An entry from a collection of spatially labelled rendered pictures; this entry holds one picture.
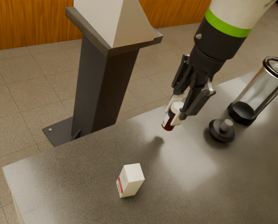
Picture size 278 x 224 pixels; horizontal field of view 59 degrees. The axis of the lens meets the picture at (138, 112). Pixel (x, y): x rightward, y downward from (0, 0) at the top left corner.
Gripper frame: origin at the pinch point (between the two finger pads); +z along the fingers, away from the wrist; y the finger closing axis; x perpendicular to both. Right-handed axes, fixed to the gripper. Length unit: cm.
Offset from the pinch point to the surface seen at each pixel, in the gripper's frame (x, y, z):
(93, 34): 12, 51, 11
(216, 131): -16.0, -3.5, 7.2
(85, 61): 11, 62, 34
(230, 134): -20.4, -4.9, 7.1
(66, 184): 29.6, -11.2, 10.4
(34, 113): 37, 89, 105
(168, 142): -0.5, -3.3, 10.6
